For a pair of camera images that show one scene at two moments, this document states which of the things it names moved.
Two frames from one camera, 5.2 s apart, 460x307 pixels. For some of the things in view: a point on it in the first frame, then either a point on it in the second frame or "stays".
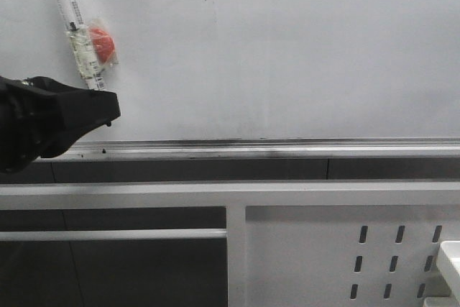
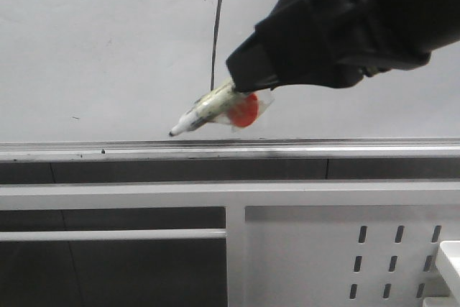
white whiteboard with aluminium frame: [253, 60] stays
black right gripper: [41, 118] -> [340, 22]
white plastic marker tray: [448, 263] stays
